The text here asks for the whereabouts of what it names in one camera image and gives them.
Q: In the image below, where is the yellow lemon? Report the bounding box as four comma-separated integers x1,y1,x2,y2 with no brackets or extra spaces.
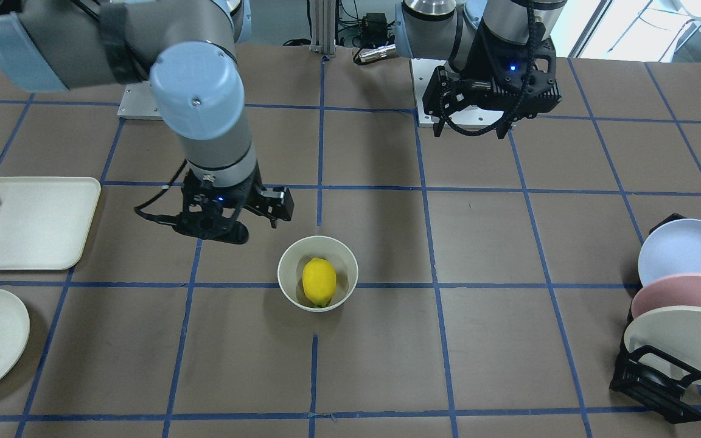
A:
301,257,337,308

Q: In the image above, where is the pink plate in rack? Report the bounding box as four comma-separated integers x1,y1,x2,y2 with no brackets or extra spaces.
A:
630,273,701,318

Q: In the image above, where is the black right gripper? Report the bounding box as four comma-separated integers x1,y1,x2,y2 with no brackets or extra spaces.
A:
181,164,295,228

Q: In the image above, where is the cream ceramic bowl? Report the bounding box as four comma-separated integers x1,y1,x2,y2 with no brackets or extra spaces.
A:
276,235,359,313

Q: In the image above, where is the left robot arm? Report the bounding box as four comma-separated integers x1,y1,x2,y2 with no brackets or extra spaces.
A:
394,1,565,139

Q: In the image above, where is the white rectangular tray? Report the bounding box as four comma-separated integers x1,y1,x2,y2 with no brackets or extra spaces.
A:
0,176,101,271

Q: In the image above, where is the cream plate in rack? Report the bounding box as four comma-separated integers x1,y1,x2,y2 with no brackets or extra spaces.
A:
623,305,701,384

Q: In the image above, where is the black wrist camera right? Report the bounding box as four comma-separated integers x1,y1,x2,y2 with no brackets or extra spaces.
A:
172,206,249,245

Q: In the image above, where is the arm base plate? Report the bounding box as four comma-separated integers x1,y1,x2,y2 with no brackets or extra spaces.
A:
411,58,503,130
117,81,162,121

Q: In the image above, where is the black plate rack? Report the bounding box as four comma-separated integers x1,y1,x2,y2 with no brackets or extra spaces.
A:
609,213,701,424

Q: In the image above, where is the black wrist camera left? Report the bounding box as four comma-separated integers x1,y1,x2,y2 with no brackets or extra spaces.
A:
470,58,562,117

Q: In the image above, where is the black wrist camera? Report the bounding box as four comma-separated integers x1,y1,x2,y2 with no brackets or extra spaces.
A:
470,58,562,117
172,206,249,245

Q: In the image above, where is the blue plate in rack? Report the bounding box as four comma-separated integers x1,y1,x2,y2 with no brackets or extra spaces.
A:
637,218,701,286

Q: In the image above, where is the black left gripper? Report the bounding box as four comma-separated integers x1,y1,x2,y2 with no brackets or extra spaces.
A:
422,27,557,137

